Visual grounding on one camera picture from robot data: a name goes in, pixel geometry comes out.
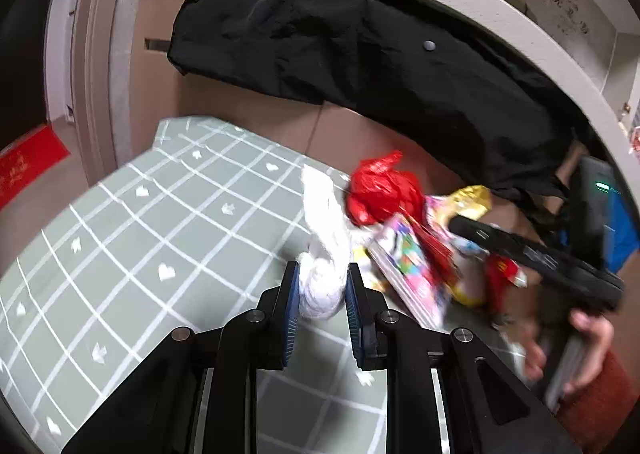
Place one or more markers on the red drink can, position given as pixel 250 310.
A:
pixel 500 279

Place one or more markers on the pink cartoon tissue pack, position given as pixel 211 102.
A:
pixel 410 259

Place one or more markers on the grey door frame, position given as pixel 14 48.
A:
pixel 95 84

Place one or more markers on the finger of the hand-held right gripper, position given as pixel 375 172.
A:
pixel 505 241

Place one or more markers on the yellow snack packet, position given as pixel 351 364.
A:
pixel 470 199

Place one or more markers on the red plastic bag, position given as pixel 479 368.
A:
pixel 380 189

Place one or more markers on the blue towel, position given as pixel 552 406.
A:
pixel 622 239

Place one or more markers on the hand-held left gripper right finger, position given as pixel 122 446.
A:
pixel 352 314

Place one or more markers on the black cloth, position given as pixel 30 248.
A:
pixel 350 49

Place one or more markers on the red floor mat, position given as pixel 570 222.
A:
pixel 25 164

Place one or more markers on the green checked cloth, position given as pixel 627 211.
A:
pixel 150 234

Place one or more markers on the person's right forearm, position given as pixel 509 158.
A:
pixel 610 409

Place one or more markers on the person's right hand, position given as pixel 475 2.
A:
pixel 597 344

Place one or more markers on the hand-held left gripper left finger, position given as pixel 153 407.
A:
pixel 290 314

